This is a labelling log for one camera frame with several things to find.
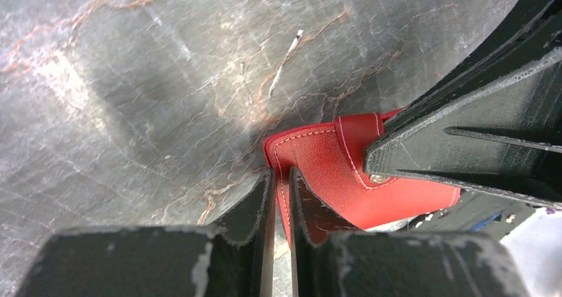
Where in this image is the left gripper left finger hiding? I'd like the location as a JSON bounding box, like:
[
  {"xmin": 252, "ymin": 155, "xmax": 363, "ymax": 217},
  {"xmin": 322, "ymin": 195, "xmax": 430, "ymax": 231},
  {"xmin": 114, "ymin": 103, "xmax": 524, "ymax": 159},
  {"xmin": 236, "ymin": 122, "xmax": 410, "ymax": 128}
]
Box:
[{"xmin": 17, "ymin": 169, "xmax": 275, "ymax": 296}]

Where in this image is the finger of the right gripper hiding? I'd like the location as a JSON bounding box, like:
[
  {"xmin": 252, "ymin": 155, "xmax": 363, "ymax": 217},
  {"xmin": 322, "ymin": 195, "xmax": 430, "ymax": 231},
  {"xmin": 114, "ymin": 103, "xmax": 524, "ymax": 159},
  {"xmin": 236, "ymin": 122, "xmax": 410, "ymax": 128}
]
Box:
[
  {"xmin": 384, "ymin": 0, "xmax": 562, "ymax": 134},
  {"xmin": 364, "ymin": 48, "xmax": 561, "ymax": 208}
]

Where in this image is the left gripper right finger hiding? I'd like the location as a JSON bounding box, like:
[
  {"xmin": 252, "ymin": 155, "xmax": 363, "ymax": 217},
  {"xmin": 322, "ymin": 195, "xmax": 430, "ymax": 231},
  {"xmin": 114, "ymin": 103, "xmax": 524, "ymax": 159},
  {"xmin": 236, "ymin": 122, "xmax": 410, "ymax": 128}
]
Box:
[{"xmin": 289, "ymin": 167, "xmax": 529, "ymax": 296}]

